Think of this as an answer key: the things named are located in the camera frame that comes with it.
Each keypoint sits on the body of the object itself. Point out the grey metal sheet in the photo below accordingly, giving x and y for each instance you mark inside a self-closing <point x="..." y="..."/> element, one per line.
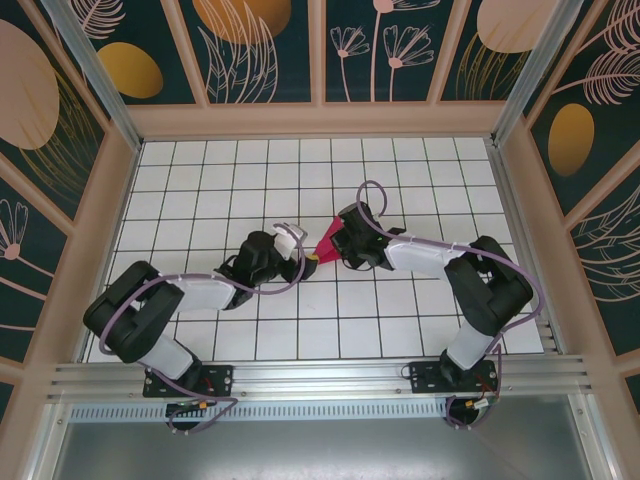
<point x="320" y="450"/>

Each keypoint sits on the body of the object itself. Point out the aluminium mounting rail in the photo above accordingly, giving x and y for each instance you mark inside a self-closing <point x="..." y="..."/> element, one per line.
<point x="325" y="375"/>

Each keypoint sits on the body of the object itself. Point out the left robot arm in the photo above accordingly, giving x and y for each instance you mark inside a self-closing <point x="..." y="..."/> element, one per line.
<point x="130" y="315"/>

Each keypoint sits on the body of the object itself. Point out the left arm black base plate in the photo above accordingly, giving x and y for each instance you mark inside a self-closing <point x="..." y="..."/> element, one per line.
<point x="220" y="380"/>

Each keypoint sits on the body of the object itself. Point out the aluminium side rail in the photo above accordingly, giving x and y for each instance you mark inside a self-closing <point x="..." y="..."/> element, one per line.
<point x="522" y="240"/>

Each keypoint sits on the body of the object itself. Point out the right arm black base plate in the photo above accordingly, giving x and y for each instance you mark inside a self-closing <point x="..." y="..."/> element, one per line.
<point x="425" y="377"/>

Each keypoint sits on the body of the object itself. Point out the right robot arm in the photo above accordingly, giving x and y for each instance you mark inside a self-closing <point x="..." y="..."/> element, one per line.
<point x="490" y="290"/>

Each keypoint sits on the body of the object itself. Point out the pink paper sheet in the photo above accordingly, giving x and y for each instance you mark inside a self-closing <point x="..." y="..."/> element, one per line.
<point x="327" y="247"/>

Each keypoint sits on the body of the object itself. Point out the aluminium frame post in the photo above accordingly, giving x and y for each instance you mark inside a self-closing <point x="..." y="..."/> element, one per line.
<point x="540" y="70"/>
<point x="102" y="90"/>

